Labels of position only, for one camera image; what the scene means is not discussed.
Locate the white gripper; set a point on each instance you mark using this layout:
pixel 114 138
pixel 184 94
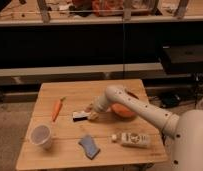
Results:
pixel 100 105

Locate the orange carrot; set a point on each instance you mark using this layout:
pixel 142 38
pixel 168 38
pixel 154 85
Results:
pixel 57 107

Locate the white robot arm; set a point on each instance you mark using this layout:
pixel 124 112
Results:
pixel 186 130

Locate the long background shelf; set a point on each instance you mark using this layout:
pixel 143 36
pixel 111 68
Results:
pixel 86 12

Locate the black box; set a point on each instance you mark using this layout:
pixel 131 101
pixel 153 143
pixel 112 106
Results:
pixel 182 59

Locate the orange bowl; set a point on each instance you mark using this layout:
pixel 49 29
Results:
pixel 122 111

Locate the wooden table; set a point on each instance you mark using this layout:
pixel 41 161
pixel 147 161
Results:
pixel 66 152

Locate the white plastic bottle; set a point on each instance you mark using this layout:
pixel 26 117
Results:
pixel 129 139

